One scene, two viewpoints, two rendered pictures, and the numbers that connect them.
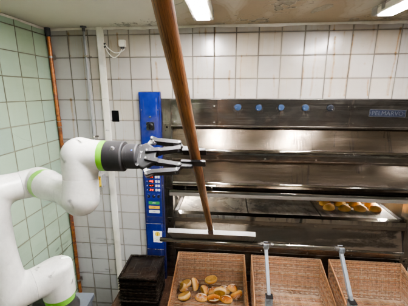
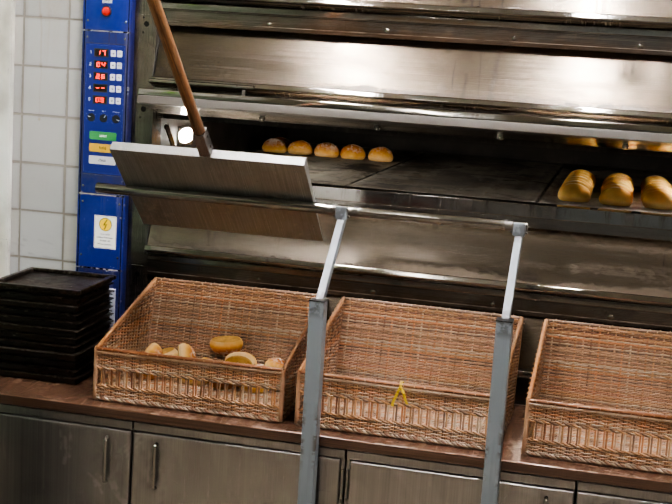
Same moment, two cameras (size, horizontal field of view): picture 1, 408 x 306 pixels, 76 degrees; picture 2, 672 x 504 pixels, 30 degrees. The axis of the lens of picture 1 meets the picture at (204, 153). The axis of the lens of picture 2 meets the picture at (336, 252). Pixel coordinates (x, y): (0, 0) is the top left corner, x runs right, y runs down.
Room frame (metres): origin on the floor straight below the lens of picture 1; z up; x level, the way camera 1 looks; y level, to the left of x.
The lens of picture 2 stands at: (-1.79, -0.84, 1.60)
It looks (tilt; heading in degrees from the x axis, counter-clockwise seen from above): 9 degrees down; 7
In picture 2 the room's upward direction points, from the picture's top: 4 degrees clockwise
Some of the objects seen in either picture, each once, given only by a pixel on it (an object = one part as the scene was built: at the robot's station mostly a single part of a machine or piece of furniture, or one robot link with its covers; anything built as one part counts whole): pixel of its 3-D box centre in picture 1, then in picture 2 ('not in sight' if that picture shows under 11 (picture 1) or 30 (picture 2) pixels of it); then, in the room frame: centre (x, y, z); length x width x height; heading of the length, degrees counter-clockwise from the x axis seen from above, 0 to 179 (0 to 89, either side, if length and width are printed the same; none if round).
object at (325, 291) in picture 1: (289, 292); (413, 368); (1.65, -0.63, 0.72); 0.56 x 0.49 x 0.28; 84
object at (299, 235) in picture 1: (283, 235); (432, 249); (1.92, -0.65, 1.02); 1.79 x 0.11 x 0.19; 85
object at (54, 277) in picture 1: (54, 280); not in sight; (0.98, 0.65, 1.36); 0.16 x 0.13 x 0.19; 137
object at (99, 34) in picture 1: (112, 180); (5, 73); (2.03, 0.74, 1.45); 0.05 x 0.02 x 2.30; 85
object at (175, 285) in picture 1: (209, 286); (213, 344); (1.70, -0.04, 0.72); 0.56 x 0.49 x 0.28; 86
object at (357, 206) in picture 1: (339, 195); (637, 189); (2.30, -1.26, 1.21); 0.61 x 0.48 x 0.06; 175
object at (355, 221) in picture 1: (284, 218); (437, 201); (1.94, -0.65, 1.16); 1.80 x 0.06 x 0.04; 85
